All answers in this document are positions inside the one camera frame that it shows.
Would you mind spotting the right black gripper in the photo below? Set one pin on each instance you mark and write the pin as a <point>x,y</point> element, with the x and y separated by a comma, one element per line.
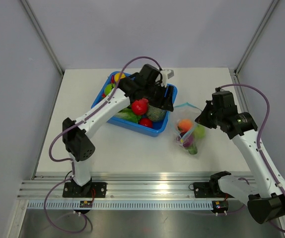
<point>202,118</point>

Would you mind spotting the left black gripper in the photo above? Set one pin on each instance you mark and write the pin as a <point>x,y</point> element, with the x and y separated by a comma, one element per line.
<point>167,104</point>

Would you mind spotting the orange peach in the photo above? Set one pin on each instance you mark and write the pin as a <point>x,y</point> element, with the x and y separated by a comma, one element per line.
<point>185,125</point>

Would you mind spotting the green apple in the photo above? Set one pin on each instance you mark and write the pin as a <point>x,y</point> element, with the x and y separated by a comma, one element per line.
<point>199,132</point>

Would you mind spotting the clear zip top bag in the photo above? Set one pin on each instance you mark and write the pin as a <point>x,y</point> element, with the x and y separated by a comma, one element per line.
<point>185,111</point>

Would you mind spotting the purple onion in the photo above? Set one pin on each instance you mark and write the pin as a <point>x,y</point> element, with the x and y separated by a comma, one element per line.
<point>187,142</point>

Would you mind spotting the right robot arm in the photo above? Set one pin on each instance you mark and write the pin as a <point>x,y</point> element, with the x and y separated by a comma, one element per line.
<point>265,201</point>

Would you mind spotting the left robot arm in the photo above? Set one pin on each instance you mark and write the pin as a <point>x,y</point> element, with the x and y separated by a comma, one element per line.
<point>78,133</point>

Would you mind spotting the netted cantaloupe melon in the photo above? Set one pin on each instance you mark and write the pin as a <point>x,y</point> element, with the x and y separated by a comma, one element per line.
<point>155,114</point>

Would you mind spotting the small red tomato front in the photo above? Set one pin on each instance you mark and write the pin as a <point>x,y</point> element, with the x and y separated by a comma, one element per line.
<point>146,122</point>

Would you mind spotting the red tomato centre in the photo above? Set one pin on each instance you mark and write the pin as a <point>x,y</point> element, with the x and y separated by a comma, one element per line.
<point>140,107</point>

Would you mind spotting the green lettuce leaf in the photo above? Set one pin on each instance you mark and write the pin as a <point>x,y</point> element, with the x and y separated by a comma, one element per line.
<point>128,115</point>

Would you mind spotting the yellow lemon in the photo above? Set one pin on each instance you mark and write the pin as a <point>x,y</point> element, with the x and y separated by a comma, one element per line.
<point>117,76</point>

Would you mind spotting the striped green watermelon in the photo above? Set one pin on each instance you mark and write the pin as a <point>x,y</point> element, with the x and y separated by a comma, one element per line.
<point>109,88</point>

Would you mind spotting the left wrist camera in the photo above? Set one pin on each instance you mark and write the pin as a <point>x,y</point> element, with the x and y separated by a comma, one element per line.
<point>166,74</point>

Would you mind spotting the right aluminium frame post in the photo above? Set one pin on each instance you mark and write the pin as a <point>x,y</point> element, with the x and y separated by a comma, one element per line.
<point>257,34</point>

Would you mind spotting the aluminium frame post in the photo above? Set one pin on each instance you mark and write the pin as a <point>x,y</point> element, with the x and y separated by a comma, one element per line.
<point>257,34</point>
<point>42,36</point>

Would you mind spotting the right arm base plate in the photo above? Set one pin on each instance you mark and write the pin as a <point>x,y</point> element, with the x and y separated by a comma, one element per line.
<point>203,190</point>

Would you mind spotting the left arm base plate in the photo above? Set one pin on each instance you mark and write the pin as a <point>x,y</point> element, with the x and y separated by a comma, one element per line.
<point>90,190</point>

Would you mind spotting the aluminium mounting rail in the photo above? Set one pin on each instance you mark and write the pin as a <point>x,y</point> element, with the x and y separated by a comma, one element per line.
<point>122,186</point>

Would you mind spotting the left aluminium frame post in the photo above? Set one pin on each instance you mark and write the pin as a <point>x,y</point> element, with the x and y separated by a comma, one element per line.
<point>42,36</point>

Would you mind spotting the white slotted cable duct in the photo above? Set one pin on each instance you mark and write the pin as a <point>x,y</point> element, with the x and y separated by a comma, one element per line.
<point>122,205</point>

